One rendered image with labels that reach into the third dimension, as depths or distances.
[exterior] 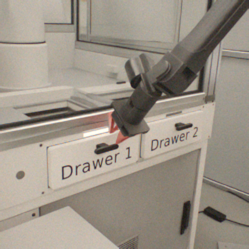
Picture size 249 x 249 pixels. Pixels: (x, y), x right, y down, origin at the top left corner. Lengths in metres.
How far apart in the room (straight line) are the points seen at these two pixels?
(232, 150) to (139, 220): 1.47
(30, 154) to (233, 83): 1.83
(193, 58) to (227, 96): 1.75
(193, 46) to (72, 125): 0.35
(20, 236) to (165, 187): 0.59
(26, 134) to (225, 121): 1.89
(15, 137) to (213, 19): 0.49
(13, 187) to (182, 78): 0.46
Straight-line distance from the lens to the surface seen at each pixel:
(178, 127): 1.03
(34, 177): 0.82
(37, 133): 0.78
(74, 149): 0.83
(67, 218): 0.84
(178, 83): 0.71
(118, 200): 1.05
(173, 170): 1.20
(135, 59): 0.79
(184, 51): 0.70
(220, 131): 2.51
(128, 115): 0.77
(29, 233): 0.80
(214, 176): 2.65
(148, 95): 0.72
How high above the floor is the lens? 1.24
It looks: 19 degrees down
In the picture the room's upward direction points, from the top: 3 degrees clockwise
